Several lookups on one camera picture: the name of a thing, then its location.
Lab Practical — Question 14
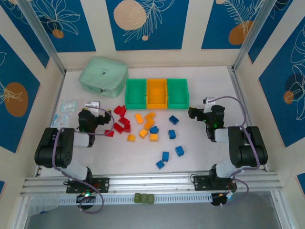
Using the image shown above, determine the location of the green plastic bin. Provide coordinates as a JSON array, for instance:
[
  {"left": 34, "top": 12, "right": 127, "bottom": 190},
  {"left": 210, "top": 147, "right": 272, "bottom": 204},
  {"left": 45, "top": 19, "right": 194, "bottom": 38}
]
[
  {"left": 124, "top": 78, "right": 147, "bottom": 110},
  {"left": 166, "top": 78, "right": 190, "bottom": 110}
]

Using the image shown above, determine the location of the teal patterned packet clear bag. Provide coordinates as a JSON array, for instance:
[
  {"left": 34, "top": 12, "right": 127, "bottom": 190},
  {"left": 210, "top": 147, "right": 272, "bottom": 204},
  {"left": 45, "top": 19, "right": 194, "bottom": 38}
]
[{"left": 59, "top": 100, "right": 83, "bottom": 113}]

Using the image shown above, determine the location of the blue and white packet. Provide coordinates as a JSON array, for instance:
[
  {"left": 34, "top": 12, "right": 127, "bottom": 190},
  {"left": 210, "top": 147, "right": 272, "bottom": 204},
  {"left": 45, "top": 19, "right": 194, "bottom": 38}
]
[{"left": 51, "top": 113, "right": 72, "bottom": 129}]

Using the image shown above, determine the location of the mint green fabric pouch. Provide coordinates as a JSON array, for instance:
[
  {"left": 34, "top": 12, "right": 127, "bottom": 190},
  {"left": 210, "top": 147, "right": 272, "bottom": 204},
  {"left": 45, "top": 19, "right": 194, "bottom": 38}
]
[{"left": 79, "top": 56, "right": 129, "bottom": 98}]

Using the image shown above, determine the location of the orange plastic bin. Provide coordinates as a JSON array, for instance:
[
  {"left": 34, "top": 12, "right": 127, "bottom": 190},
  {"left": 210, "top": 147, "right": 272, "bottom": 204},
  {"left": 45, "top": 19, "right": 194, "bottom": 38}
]
[{"left": 145, "top": 78, "right": 169, "bottom": 110}]

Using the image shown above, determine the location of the black controller board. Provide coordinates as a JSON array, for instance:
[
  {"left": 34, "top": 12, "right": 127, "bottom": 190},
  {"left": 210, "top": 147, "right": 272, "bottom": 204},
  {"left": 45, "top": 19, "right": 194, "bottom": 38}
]
[
  {"left": 76, "top": 190, "right": 96, "bottom": 203},
  {"left": 211, "top": 190, "right": 235, "bottom": 207}
]

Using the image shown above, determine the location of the clear plastic bag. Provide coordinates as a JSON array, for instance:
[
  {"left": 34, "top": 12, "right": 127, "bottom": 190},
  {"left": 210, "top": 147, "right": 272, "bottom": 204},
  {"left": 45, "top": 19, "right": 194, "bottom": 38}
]
[{"left": 28, "top": 194, "right": 59, "bottom": 217}]

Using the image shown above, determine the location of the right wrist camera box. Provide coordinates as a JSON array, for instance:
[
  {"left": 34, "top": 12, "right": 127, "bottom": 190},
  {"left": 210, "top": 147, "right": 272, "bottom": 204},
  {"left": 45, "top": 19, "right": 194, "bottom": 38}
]
[{"left": 203, "top": 96, "right": 216, "bottom": 107}]

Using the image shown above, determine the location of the aluminium side rail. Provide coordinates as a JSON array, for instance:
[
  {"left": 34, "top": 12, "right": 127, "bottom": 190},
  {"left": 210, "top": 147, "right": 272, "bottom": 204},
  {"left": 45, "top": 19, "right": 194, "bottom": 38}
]
[
  {"left": 227, "top": 65, "right": 267, "bottom": 172},
  {"left": 34, "top": 70, "right": 67, "bottom": 177}
]

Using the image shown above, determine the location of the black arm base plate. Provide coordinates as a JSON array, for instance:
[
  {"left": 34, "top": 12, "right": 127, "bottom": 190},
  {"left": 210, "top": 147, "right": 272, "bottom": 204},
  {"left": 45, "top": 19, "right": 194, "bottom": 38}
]
[
  {"left": 193, "top": 175, "right": 237, "bottom": 191},
  {"left": 66, "top": 177, "right": 110, "bottom": 194}
]

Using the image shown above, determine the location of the aluminium mounting rail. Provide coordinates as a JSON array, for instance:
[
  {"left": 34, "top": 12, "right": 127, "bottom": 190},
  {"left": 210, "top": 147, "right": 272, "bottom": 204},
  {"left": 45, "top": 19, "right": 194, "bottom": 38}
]
[{"left": 20, "top": 170, "right": 283, "bottom": 198}]

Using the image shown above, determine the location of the white slotted cable duct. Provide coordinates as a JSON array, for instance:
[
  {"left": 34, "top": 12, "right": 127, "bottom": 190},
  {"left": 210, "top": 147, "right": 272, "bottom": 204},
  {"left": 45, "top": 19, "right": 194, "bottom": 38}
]
[{"left": 28, "top": 192, "right": 213, "bottom": 206}]

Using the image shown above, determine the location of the aluminium frame post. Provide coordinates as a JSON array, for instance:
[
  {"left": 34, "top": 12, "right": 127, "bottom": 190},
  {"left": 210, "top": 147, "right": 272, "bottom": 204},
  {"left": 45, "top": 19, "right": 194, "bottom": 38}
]
[
  {"left": 233, "top": 0, "right": 276, "bottom": 72},
  {"left": 18, "top": 0, "right": 67, "bottom": 74}
]

